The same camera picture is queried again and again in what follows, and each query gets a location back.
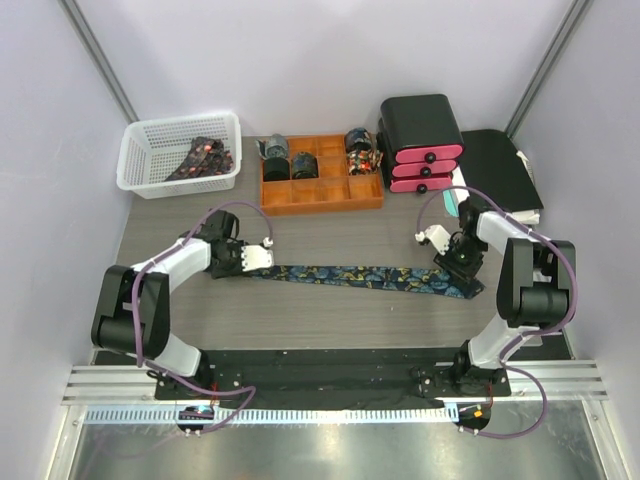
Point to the orange wooden divider tray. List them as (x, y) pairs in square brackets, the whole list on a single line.
[(333, 190)]

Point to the white plastic basket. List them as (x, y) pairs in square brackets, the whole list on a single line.
[(151, 150)]

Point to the aluminium frame rail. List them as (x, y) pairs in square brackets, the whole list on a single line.
[(529, 380)]

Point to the blue floral rolled tie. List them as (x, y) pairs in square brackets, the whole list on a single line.
[(357, 139)]

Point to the dark red dotted tie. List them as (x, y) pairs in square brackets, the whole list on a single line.
[(206, 157)]

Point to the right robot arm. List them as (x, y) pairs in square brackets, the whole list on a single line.
[(536, 293)]

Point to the grey rolled tie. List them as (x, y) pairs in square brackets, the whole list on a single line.
[(275, 146)]

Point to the blue snail pattern tie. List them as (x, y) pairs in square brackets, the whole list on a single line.
[(432, 281)]

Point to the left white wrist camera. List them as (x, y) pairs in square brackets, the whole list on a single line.
[(257, 256)]

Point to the dark blue rolled tie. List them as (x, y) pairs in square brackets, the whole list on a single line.
[(304, 166)]

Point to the orange floral rolled tie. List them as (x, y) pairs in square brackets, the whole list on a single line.
[(361, 161)]

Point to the black pink drawer unit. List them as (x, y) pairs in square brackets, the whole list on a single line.
[(420, 142)]

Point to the teal round pad packet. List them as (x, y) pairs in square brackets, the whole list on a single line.
[(451, 203)]

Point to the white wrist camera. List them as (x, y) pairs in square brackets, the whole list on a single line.
[(257, 256), (438, 238)]

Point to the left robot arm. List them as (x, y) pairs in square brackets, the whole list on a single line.
[(134, 302)]

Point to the black rolled tie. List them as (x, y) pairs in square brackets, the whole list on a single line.
[(276, 169)]

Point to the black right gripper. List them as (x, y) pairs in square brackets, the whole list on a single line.
[(464, 275)]

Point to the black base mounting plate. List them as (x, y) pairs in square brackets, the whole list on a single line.
[(355, 379)]

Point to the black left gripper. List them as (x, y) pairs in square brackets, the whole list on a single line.
[(237, 270)]

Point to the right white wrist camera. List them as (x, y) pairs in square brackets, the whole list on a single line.
[(438, 238)]

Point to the white slotted cable duct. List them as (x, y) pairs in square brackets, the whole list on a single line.
[(192, 415)]

